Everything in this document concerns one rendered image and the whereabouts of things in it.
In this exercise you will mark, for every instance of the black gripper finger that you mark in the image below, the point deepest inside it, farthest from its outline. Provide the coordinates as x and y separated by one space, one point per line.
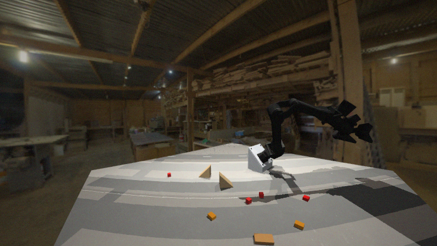
367 138
348 138

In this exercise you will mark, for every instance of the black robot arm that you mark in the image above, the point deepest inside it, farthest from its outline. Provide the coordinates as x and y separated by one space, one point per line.
327 114

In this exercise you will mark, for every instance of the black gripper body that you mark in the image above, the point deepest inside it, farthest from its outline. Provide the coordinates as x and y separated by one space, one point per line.
346 129

